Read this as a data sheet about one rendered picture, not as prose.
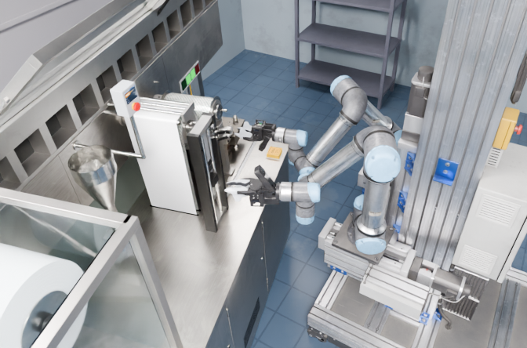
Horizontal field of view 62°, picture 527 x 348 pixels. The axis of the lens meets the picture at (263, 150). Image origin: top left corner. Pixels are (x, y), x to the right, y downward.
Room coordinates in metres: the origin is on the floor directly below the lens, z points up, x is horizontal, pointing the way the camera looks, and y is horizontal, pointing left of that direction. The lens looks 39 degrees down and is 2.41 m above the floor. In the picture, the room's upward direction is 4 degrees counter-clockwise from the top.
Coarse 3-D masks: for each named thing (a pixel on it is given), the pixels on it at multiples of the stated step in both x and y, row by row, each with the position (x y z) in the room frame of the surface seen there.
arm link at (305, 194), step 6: (294, 186) 1.20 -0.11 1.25; (300, 186) 1.20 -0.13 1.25; (306, 186) 1.19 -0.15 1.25; (312, 186) 1.19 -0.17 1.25; (318, 186) 1.19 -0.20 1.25; (294, 192) 1.18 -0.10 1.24; (300, 192) 1.18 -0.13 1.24; (306, 192) 1.17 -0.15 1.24; (312, 192) 1.17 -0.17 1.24; (318, 192) 1.17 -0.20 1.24; (294, 198) 1.17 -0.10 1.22; (300, 198) 1.17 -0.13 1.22; (306, 198) 1.16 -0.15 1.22; (312, 198) 1.16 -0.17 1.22; (318, 198) 1.16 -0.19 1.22; (300, 204) 1.17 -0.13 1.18; (306, 204) 1.16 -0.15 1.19; (312, 204) 1.17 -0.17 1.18
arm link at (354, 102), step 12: (348, 96) 1.65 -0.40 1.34; (360, 96) 1.64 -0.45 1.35; (348, 108) 1.61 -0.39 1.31; (360, 108) 1.60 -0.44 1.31; (336, 120) 1.62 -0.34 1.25; (348, 120) 1.58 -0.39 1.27; (336, 132) 1.57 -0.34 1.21; (324, 144) 1.56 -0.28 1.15; (300, 156) 1.61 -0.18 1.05; (312, 156) 1.55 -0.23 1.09; (324, 156) 1.55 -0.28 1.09; (300, 168) 1.54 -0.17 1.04; (312, 168) 1.53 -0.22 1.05
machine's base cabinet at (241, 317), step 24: (288, 168) 1.96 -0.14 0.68; (264, 216) 1.51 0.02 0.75; (288, 216) 1.92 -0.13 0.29; (264, 240) 1.49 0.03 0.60; (264, 264) 1.46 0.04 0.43; (240, 288) 1.15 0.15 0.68; (264, 288) 1.43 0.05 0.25; (240, 312) 1.12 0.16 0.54; (216, 336) 0.90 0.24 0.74; (240, 336) 1.08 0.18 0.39
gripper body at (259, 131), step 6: (258, 120) 1.78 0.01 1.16; (252, 126) 1.73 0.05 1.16; (258, 126) 1.73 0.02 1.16; (264, 126) 1.74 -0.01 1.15; (270, 126) 1.73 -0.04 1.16; (252, 132) 1.73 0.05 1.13; (258, 132) 1.72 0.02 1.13; (264, 132) 1.72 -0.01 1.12; (270, 132) 1.72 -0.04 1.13; (258, 138) 1.71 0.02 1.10; (264, 138) 1.72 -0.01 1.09
